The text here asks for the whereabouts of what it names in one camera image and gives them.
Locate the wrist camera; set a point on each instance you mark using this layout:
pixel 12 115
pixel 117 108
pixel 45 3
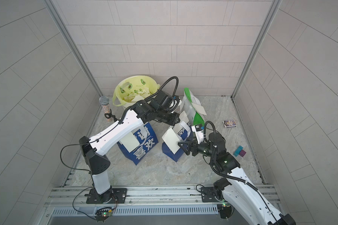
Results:
pixel 198 132
pixel 164 100

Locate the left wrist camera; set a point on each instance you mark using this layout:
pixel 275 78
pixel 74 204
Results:
pixel 164 100

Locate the aluminium rail frame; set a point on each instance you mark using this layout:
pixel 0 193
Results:
pixel 152 200

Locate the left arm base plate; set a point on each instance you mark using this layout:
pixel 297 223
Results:
pixel 112 196

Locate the left circuit board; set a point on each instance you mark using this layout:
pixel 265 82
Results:
pixel 102 214

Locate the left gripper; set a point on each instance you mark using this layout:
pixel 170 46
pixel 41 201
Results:
pixel 172 120

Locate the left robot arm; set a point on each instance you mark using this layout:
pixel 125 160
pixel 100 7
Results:
pixel 129 131

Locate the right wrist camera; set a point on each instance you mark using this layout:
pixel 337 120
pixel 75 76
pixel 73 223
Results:
pixel 198 132

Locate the circuit board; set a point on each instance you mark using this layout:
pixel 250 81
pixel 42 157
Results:
pixel 102 214
pixel 225 211

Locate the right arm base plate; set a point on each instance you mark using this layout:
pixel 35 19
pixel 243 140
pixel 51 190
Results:
pixel 209 194

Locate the white receipt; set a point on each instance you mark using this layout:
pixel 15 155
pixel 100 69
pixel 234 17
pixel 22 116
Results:
pixel 171 139
pixel 130 142

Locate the teal purple blocks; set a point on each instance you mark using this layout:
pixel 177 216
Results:
pixel 239 152

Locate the cream trash bin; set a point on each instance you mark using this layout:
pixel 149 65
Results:
pixel 136 95

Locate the shredded paper in bin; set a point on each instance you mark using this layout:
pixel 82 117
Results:
pixel 130 94

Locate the small card box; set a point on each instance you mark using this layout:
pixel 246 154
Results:
pixel 230 123

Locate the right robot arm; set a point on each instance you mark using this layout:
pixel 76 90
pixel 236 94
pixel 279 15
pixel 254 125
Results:
pixel 234 186

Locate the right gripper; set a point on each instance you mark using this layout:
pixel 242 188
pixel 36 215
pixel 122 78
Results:
pixel 192 145

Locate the right circuit board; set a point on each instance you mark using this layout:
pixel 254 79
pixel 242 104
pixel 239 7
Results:
pixel 225 211

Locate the green white paper bag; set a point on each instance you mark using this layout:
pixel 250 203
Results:
pixel 192 107

